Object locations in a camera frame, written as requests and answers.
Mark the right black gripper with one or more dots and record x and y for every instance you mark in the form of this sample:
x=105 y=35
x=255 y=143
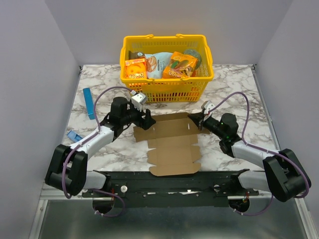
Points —
x=202 y=121

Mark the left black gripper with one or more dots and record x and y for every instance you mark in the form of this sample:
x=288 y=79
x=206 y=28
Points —
x=141 y=122

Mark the brown cardboard box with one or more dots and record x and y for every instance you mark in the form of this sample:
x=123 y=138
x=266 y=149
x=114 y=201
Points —
x=172 y=144

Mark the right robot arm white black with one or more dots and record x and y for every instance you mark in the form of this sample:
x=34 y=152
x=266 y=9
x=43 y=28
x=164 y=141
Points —
x=282 y=175

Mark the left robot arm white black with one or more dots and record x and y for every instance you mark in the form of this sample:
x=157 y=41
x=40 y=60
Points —
x=68 y=167

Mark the long blue box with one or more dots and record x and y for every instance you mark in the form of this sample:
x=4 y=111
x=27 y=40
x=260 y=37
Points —
x=89 y=103

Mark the small blue box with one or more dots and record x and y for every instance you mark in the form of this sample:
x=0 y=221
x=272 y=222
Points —
x=74 y=136

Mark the orange gummy candy bag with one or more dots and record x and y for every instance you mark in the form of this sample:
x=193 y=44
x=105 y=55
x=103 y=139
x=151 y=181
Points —
x=180 y=66

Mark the yellow plastic shopping basket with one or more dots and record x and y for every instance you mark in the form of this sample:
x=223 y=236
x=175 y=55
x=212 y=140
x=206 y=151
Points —
x=169 y=90

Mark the light blue chips bag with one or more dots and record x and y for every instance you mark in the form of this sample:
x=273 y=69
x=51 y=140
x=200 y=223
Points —
x=156 y=63

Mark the green round scrubber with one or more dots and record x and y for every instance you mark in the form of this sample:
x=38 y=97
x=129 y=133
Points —
x=195 y=54

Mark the dark brown packet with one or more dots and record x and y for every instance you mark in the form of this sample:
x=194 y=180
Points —
x=135 y=55

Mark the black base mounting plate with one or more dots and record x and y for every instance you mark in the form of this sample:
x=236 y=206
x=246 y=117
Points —
x=209 y=188

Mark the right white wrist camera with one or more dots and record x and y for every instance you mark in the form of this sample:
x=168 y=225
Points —
x=207 y=107

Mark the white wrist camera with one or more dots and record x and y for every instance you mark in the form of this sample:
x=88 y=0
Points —
x=207 y=107
x=138 y=100

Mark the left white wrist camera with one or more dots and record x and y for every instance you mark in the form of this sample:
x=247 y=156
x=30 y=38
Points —
x=138 y=100

